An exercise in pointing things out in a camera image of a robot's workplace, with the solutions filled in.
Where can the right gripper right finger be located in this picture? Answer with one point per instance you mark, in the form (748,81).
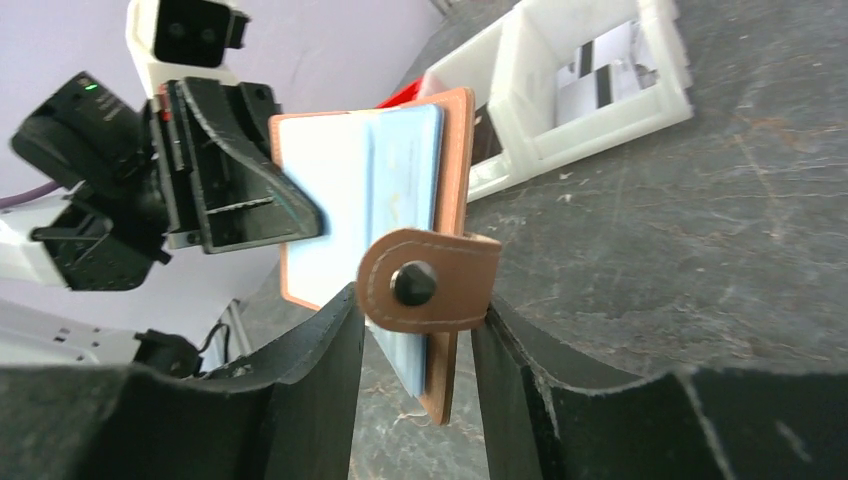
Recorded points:
(552,412)

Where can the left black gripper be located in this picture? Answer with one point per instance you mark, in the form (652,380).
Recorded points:
(221,188)

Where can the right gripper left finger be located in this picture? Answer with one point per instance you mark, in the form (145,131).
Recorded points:
(286,411)

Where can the tan leather card holder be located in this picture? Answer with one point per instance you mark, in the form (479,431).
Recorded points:
(392,184)

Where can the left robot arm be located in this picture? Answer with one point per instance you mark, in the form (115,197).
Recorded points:
(101,224)

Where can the red plastic bin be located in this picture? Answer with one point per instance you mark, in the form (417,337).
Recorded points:
(404,95)

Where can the white middle plastic bin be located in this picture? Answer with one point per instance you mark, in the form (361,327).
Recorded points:
(472,65)

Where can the white plastic bin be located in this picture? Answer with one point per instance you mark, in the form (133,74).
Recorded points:
(472,65)
(541,37)

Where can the white far plastic bin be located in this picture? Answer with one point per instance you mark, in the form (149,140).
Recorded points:
(541,37)

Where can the white papers in bin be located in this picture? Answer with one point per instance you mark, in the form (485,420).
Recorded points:
(612,67)

